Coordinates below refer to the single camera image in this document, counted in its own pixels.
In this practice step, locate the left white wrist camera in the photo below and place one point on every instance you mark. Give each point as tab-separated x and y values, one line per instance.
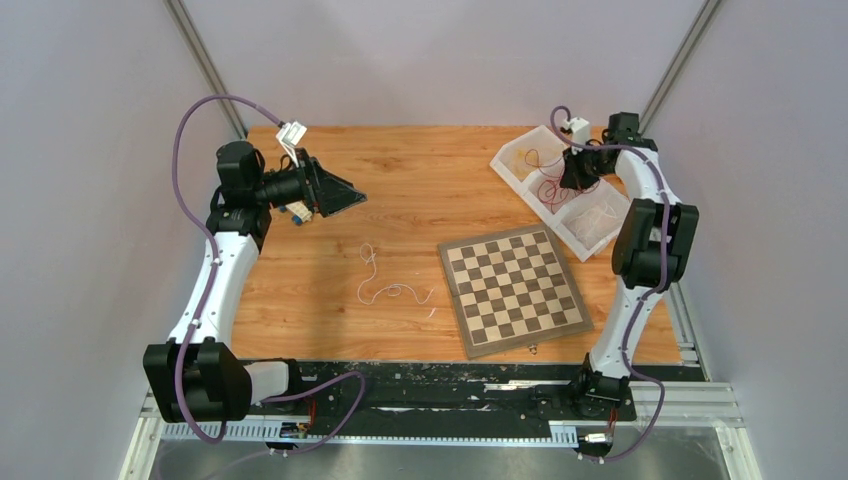
288	136

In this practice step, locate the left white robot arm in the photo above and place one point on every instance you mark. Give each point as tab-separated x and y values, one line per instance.
194	376

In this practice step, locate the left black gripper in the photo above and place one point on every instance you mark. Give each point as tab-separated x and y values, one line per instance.
328	192

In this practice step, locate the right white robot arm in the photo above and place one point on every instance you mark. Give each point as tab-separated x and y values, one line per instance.
650	253

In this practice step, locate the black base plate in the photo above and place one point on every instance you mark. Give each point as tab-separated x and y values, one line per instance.
429	400

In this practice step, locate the white three-compartment tray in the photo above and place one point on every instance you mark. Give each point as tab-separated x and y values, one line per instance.
532	166

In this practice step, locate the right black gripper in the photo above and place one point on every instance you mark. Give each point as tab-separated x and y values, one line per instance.
575	178

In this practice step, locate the wooden chessboard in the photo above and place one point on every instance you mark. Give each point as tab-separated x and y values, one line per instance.
512	289

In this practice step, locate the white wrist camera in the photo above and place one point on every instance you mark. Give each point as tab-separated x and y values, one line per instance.
578	133
288	136

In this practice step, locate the white blue toy car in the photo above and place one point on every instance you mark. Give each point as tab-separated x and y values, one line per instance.
300	213

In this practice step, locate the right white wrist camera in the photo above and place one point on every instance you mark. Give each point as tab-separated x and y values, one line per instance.
578	133

